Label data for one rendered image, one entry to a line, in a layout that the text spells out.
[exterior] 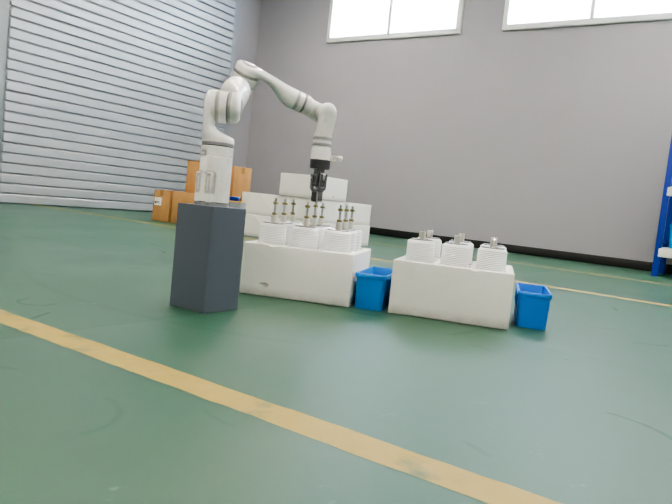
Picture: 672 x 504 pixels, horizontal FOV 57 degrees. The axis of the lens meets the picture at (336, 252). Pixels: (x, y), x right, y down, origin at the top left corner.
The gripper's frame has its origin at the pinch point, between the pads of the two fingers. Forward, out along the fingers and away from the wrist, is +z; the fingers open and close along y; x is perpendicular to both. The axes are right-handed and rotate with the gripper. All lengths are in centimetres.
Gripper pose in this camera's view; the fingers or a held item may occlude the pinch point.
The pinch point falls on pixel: (316, 198)
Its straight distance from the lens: 228.1
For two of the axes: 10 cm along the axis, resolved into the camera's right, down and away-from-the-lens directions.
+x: 9.4, 0.7, 3.2
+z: -1.0, 9.9, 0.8
